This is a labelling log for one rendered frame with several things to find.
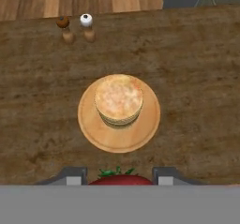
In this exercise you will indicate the wooden shaker with white top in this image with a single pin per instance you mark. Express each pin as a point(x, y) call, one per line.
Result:
point(87, 26)

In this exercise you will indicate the red strawberry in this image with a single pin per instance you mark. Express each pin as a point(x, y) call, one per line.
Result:
point(121, 180)

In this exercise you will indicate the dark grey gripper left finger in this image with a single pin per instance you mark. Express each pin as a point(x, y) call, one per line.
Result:
point(72, 173)

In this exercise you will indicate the round wooden plate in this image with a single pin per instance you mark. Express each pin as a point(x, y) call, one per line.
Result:
point(92, 121)

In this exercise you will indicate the wooden shaker with brown top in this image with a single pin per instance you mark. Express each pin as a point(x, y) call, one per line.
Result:
point(65, 29)

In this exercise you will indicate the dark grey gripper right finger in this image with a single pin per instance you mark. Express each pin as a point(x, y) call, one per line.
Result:
point(164, 173)

